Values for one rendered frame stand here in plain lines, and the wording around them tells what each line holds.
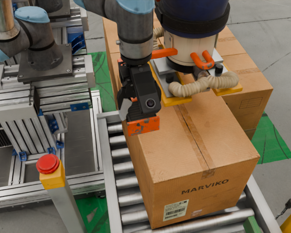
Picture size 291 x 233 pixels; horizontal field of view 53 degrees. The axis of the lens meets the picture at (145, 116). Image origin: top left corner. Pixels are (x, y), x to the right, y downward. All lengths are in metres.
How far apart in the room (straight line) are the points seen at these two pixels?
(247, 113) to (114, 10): 1.65
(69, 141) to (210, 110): 1.16
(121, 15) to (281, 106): 2.33
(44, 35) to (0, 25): 0.20
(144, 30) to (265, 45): 2.97
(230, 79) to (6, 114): 0.90
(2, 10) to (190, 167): 0.80
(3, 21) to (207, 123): 0.80
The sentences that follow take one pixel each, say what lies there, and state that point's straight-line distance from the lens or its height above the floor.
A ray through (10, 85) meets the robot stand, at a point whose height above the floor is 0.97.
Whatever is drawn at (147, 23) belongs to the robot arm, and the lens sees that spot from 0.59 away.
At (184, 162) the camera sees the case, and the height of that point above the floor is 0.95.
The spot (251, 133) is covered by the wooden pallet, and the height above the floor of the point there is 0.09.
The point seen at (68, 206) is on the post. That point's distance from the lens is 1.17.
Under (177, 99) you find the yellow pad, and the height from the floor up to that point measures 1.12.
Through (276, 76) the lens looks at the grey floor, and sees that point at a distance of 3.10.
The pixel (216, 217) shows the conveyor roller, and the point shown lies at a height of 0.55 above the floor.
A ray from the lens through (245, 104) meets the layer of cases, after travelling 2.05.
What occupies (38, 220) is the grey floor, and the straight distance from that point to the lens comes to 2.07.
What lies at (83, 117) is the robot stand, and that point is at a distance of 2.21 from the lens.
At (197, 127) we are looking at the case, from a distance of 1.14.
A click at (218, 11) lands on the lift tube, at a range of 0.92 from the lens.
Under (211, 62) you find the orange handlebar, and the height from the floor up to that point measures 1.24.
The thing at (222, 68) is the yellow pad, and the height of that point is 1.15.
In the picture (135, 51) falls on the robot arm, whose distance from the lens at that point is 0.62.
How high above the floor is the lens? 1.81
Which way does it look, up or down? 48 degrees down
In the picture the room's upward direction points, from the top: straight up
